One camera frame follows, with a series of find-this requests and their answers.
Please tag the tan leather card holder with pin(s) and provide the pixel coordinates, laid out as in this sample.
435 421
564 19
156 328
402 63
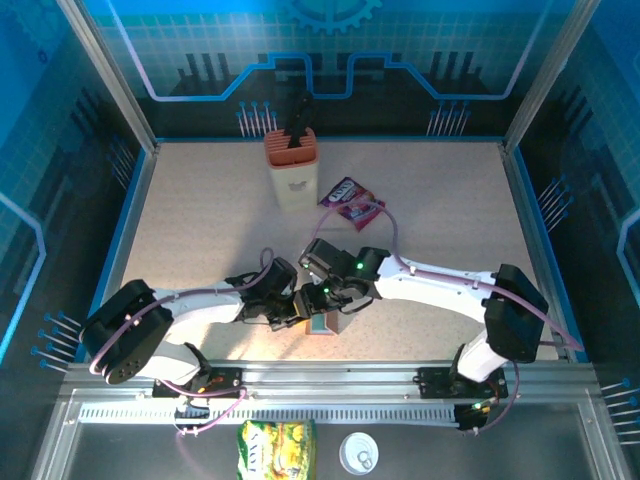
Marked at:
344 322

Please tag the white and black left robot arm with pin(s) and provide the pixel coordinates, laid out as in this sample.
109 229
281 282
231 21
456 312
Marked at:
210 312

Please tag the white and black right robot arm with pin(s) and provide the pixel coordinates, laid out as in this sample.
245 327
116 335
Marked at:
440 290

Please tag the purple candy bag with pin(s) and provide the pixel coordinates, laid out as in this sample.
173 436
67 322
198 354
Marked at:
350 192

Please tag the beige knife block orange top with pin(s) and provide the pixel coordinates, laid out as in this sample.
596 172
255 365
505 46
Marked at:
295 185

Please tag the green yellow snack bag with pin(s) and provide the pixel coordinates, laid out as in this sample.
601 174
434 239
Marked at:
275 450

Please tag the white tin can lid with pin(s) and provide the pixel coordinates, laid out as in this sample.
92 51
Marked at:
352 447

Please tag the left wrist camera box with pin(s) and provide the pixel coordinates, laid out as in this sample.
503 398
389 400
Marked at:
283 275

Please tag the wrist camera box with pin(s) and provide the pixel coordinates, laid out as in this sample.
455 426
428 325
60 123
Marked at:
325 255
283 275

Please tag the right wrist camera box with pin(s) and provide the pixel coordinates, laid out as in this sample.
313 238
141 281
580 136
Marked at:
325 255

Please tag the aluminium table rail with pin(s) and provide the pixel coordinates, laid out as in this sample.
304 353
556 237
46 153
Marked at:
325 375

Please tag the aluminium frame post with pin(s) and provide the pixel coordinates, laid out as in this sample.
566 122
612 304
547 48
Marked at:
114 80
548 75

